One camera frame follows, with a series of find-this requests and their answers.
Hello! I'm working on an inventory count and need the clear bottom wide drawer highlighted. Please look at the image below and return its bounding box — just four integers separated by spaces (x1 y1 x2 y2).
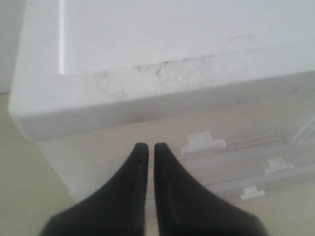
208 172 315 204

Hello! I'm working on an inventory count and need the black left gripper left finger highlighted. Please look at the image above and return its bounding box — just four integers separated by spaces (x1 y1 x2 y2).
40 143 149 236

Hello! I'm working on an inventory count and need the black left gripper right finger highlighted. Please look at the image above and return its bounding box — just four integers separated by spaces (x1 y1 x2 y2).
154 143 267 236

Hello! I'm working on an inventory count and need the clear middle wide drawer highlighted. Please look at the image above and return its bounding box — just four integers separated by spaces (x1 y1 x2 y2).
181 147 315 192

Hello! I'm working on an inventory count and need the clear wide drawer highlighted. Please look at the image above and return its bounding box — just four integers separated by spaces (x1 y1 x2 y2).
181 147 315 192
208 172 315 204

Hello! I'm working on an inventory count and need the white plastic drawer cabinet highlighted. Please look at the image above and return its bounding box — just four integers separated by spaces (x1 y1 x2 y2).
8 0 315 205

